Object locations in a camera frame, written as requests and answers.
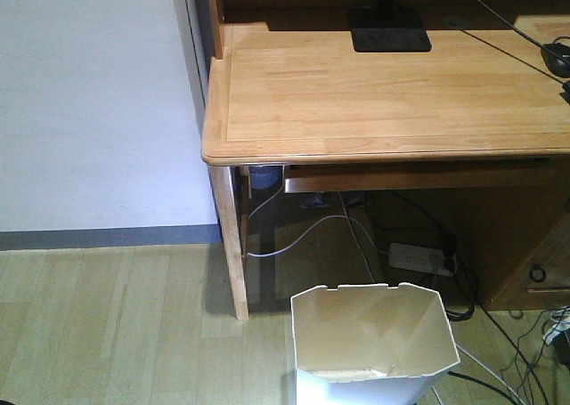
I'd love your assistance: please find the white plastic trash bin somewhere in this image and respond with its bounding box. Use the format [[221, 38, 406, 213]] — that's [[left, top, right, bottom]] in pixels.
[[290, 283, 460, 404]]

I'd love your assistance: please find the wooden desk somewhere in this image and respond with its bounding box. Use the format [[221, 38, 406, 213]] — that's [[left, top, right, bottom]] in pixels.
[[202, 0, 569, 320]]

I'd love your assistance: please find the white power strip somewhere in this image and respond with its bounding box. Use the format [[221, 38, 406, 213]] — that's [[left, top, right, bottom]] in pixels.
[[388, 243, 452, 277]]

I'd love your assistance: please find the black monitor stand base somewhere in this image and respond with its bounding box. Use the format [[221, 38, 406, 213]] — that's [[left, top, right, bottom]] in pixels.
[[347, 0, 432, 53]]

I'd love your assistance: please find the wooden keyboard tray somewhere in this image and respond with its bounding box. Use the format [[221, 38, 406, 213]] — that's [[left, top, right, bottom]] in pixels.
[[284, 159, 558, 193]]

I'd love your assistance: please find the wooden drawer cabinet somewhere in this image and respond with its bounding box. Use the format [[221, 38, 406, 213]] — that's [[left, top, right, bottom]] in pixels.
[[483, 159, 570, 312]]

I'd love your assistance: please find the black computer mouse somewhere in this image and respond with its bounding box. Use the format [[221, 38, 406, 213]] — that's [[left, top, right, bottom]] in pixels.
[[541, 42, 570, 78]]

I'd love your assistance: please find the white cable under desk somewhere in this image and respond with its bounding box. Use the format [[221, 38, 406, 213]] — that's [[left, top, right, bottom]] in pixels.
[[247, 164, 388, 286]]

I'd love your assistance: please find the black cable on floor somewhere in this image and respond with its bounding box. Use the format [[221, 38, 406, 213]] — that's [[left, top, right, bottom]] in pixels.
[[382, 190, 570, 405]]

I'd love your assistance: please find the black cable on desk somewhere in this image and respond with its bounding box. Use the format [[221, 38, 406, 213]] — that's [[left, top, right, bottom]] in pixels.
[[449, 0, 570, 85]]

